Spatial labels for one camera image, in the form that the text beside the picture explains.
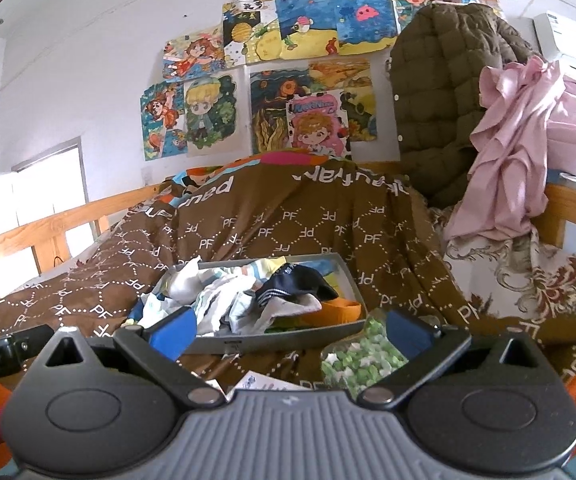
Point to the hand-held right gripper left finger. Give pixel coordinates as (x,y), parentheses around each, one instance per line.
(172,332)

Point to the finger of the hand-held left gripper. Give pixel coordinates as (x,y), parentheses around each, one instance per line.
(37,337)

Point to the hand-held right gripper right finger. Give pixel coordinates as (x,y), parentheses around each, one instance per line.
(408,335)

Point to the grey shallow box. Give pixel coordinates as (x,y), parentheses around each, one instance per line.
(268,341)

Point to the dark navy sock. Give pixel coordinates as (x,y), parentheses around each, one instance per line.
(293,282)

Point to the white crumpled cloth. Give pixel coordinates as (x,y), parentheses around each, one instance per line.
(152,307)

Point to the bag of green paper stars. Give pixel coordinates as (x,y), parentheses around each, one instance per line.
(358,365)

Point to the white printed paper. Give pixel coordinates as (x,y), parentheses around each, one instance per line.
(263,384)

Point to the grey white sock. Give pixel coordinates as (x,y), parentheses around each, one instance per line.
(283,312)

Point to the blue and yellow cloth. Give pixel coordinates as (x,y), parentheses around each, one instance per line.
(268,267)

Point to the bright window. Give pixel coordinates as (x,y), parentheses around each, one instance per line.
(47,180)

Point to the brown patterned blanket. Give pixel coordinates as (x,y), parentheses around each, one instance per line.
(293,220)

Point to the swimming girl poster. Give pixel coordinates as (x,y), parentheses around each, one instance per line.
(160,120)

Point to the blond boy poster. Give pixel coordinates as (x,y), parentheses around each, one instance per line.
(210,115)

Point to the pink shirt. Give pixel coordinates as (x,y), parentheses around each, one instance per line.
(513,135)

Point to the pink bordered cartoon poster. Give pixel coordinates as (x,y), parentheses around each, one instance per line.
(318,125)

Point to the olive quilted jacket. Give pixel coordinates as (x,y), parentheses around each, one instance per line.
(438,100)

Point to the dark blue seaweed painting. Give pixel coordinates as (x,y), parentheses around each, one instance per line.
(268,110)

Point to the orange landscape painting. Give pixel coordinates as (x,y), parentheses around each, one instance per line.
(343,75)

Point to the orange-haired girl poster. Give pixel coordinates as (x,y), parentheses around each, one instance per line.
(195,52)

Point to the yellow planet painting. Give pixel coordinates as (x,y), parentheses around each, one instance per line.
(248,30)

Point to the blue sea creature painting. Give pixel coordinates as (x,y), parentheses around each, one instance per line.
(365,17)

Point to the beach and sea painting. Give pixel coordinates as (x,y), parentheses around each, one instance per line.
(308,22)

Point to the red-haired face drawing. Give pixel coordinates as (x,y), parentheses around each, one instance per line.
(410,0)

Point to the white air conditioner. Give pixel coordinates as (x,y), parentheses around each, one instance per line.
(563,35)

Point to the wooden bed rail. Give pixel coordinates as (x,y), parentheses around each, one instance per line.
(32,232)

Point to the wooden bed frame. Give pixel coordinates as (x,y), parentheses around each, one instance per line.
(568,205)

